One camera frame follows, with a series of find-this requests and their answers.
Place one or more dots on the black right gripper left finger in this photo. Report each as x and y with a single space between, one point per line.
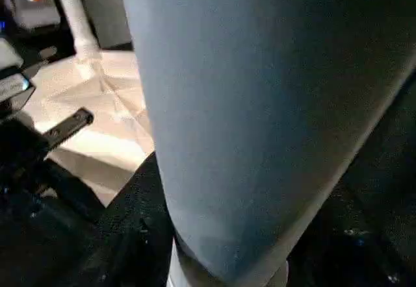
136 235

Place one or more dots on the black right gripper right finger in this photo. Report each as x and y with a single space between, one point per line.
357 251

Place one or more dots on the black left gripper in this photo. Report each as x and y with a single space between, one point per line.
19 131

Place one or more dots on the white plastic table top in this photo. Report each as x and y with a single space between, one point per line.
97 131

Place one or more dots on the white plastic table leg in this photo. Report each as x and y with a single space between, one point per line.
73 14
260 105

